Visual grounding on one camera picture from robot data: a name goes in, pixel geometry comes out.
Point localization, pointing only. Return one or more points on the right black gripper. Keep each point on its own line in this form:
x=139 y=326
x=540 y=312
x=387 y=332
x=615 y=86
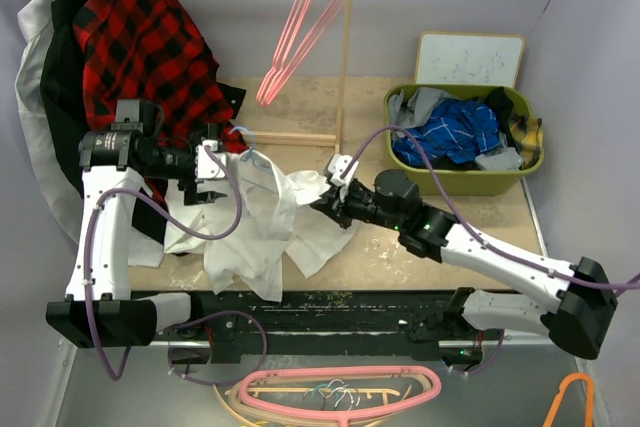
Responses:
x=332 y=204

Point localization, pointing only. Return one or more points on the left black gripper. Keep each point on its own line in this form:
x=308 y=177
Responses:
x=192 y=195

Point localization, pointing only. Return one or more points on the light blue wire hanger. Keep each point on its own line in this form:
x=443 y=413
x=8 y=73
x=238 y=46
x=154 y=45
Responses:
x=252 y=147

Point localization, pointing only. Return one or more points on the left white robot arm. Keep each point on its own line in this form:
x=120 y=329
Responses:
x=115 y=163

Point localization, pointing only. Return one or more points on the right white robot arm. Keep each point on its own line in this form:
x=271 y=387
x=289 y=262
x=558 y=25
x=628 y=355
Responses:
x=572 y=304

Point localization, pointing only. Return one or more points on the blue checked shirt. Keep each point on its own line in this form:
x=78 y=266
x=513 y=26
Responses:
x=458 y=130

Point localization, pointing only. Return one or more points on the grey white hanging shirt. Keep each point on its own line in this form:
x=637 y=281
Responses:
x=35 y=122

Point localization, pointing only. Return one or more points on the red black plaid shirt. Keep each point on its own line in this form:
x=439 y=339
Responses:
x=151 y=50

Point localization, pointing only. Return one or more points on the black hanging shirt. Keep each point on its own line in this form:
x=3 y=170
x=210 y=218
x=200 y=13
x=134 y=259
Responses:
x=103 y=51

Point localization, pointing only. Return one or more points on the large pink hanger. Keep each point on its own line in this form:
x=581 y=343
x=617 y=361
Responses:
x=427 y=386

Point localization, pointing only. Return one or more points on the grey garment in basket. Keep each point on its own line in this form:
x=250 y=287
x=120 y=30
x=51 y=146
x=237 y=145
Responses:
x=414 y=111

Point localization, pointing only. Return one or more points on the olive green laundry basket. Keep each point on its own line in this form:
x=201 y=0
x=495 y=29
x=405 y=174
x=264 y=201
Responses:
x=476 y=182

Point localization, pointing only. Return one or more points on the black garment in basket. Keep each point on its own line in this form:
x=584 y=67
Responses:
x=501 y=159

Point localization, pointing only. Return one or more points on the yellow black plaid garment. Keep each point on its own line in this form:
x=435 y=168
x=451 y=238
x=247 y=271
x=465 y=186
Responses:
x=526 y=136

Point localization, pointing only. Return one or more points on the small whiteboard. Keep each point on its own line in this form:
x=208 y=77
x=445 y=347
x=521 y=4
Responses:
x=453 y=58

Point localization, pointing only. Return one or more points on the pink hangers on rack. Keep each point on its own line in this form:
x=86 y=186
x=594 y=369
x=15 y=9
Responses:
x=293 y=47

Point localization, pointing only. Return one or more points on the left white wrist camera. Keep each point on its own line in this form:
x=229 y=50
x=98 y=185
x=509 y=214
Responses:
x=210 y=161

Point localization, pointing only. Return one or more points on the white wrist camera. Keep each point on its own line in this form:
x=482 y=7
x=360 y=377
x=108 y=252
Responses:
x=210 y=161
x=340 y=172

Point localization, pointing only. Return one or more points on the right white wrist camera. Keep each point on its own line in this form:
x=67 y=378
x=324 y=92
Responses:
x=340 y=172

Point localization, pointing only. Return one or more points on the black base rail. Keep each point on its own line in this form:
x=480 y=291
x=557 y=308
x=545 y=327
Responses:
x=421 y=325

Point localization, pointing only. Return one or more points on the aluminium frame rail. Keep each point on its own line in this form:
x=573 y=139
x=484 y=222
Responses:
x=516 y=389

